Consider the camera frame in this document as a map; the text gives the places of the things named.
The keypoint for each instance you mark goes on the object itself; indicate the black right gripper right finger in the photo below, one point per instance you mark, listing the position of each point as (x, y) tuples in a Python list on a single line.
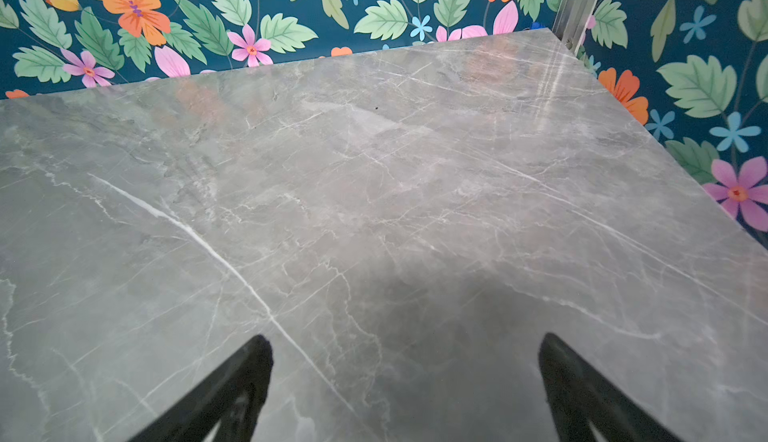
[(585, 405)]

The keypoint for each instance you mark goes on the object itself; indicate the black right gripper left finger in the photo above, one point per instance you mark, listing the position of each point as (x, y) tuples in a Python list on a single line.
[(225, 406)]

